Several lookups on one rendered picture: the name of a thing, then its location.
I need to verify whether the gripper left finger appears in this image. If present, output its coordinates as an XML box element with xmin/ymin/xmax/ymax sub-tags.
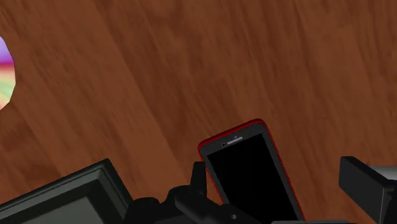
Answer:
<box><xmin>161</xmin><ymin>160</ymin><xmax>262</xmax><ymax>224</ymax></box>

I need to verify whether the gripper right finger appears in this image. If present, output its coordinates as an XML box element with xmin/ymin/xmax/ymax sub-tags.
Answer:
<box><xmin>338</xmin><ymin>156</ymin><xmax>397</xmax><ymax>224</ymax></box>

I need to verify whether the red phone with black screen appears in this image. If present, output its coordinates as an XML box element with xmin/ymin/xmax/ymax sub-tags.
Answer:
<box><xmin>197</xmin><ymin>118</ymin><xmax>307</xmax><ymax>223</ymax></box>

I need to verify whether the rainbow coloured round object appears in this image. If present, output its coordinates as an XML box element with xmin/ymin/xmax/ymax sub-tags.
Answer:
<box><xmin>0</xmin><ymin>36</ymin><xmax>17</xmax><ymax>111</ymax></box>

